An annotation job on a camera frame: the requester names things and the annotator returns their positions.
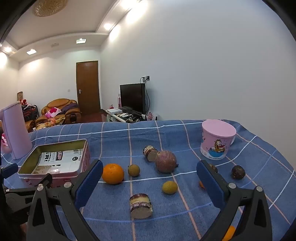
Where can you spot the lilac electric kettle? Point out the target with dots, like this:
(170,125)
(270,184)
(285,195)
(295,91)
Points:
(16,129)

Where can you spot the pink tin box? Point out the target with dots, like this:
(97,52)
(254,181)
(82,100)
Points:
(62,160)

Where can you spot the pink cartoon cup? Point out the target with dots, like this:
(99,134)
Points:
(215,139)

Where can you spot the pink bottle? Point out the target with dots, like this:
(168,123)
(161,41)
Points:
(119,100)

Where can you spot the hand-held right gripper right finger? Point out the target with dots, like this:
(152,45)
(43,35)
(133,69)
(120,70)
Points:
(210,185)

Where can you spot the pink floral pillow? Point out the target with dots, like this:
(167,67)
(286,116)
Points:
(52,112)

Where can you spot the brown leather sofa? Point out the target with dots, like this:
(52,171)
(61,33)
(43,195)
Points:
(69,115)

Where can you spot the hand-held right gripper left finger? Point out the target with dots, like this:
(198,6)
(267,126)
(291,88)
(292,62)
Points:
(90,183)

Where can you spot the brown leather armchair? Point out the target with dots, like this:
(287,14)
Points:
(29,125)

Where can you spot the orange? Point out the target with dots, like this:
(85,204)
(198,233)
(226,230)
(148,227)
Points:
(113,173)
(229,234)

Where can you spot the wall power socket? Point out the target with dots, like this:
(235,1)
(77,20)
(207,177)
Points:
(146,78)

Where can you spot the purple cloth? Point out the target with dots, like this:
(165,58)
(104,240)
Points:
(69,107)

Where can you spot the brown wooden door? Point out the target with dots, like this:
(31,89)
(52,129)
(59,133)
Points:
(88,88)

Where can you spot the black television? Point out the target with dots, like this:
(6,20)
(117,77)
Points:
(131,97)

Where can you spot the blue plaid cloth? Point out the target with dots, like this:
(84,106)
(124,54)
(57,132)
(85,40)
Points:
(161,134)

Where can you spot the white television stand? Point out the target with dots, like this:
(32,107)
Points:
(115,114)

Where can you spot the round purple fruit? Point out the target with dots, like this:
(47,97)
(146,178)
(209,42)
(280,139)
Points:
(165,161)

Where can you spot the round golden ceiling lamp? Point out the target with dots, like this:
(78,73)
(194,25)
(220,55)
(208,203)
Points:
(49,7)

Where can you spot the square ceiling light panel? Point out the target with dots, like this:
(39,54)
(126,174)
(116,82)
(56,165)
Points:
(31,52)
(81,41)

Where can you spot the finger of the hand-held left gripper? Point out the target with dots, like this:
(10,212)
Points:
(18,193)
(9,169)

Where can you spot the cluttered coffee table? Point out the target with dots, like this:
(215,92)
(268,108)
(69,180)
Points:
(49,124)

